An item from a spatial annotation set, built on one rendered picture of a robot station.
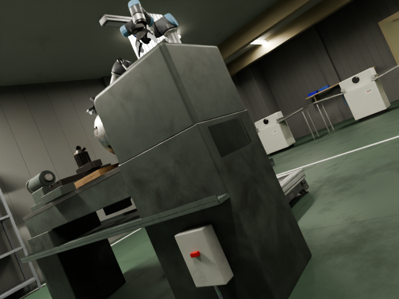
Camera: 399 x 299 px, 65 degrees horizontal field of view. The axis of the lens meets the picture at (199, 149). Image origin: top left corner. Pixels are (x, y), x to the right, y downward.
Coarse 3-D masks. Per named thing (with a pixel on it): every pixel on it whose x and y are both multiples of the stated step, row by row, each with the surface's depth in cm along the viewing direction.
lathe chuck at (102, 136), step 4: (96, 120) 184; (100, 120) 180; (96, 124) 182; (100, 124) 179; (100, 128) 179; (100, 132) 180; (104, 132) 177; (100, 136) 180; (104, 136) 179; (100, 140) 182; (104, 140) 180; (108, 140) 179; (104, 144) 182; (108, 148) 183; (112, 148) 182; (112, 152) 186
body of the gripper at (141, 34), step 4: (140, 20) 183; (144, 20) 184; (144, 24) 186; (140, 28) 182; (144, 28) 181; (148, 28) 188; (140, 32) 182; (144, 32) 180; (152, 32) 186; (140, 36) 182; (144, 36) 180; (144, 40) 185; (148, 40) 186
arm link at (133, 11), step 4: (132, 0) 186; (136, 0) 187; (128, 4) 188; (132, 4) 185; (136, 4) 185; (140, 4) 188; (132, 8) 185; (136, 8) 184; (140, 8) 186; (132, 12) 185; (136, 12) 184; (140, 12) 184; (144, 12) 190; (132, 16) 185
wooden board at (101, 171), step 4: (116, 164) 196; (100, 168) 187; (104, 168) 189; (108, 168) 191; (112, 168) 193; (96, 172) 187; (100, 172) 186; (104, 172) 188; (88, 176) 192; (92, 176) 190; (96, 176) 188; (80, 180) 198; (84, 180) 196; (88, 180) 193; (76, 184) 202; (80, 184) 199; (84, 184) 197; (76, 188) 203
